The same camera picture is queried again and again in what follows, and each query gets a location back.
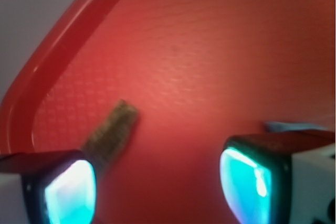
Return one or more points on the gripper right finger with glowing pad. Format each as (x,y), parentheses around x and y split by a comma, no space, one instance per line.
(285,177)

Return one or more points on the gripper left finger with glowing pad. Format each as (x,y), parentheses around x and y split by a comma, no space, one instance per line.
(47,187)

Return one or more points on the brown wood chip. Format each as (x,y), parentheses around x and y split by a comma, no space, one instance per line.
(111,136)

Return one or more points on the blue sponge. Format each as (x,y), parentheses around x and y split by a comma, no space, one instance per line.
(274,126)

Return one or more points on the red plastic tray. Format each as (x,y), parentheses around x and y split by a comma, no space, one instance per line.
(198,71)

